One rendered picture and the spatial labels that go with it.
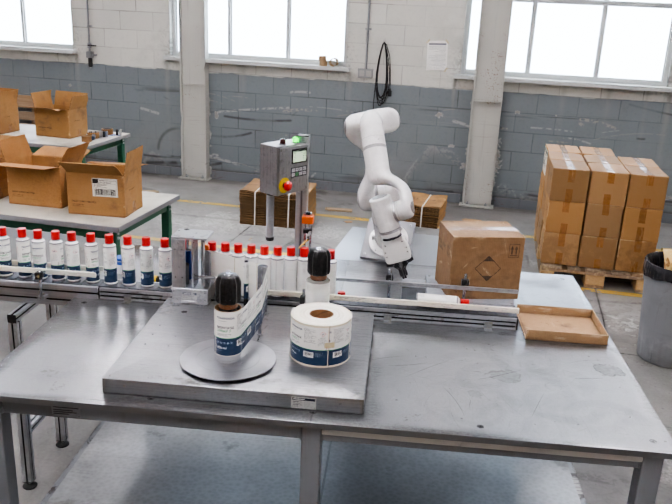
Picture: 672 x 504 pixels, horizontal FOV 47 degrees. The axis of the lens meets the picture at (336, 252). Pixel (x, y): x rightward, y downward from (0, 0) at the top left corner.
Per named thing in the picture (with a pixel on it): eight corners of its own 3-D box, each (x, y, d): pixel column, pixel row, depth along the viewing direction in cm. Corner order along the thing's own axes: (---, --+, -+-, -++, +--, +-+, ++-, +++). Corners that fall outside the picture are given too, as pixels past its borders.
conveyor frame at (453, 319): (98, 299, 304) (97, 287, 303) (108, 289, 315) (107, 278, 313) (517, 330, 292) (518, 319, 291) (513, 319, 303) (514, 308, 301)
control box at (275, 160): (259, 192, 295) (259, 143, 289) (289, 185, 308) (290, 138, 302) (278, 197, 289) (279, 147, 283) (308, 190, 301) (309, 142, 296)
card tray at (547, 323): (525, 339, 285) (526, 329, 284) (516, 312, 310) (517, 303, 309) (607, 345, 283) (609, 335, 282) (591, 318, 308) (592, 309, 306)
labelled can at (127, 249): (120, 286, 305) (118, 237, 299) (125, 281, 310) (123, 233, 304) (133, 287, 305) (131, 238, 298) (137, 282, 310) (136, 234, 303)
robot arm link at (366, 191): (395, 213, 338) (359, 218, 339) (392, 195, 347) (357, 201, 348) (382, 119, 304) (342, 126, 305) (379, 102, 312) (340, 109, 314)
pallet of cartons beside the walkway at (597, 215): (650, 294, 578) (672, 178, 550) (537, 282, 592) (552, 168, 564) (626, 248, 690) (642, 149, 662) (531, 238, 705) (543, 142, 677)
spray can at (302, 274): (294, 298, 301) (295, 248, 295) (299, 293, 306) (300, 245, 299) (306, 300, 299) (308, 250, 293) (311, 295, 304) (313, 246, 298)
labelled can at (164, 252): (157, 289, 304) (156, 239, 297) (161, 284, 309) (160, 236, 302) (170, 289, 303) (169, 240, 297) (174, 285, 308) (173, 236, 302)
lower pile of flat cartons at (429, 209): (371, 221, 736) (372, 200, 729) (383, 208, 785) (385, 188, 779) (438, 229, 720) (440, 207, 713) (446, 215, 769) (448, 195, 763)
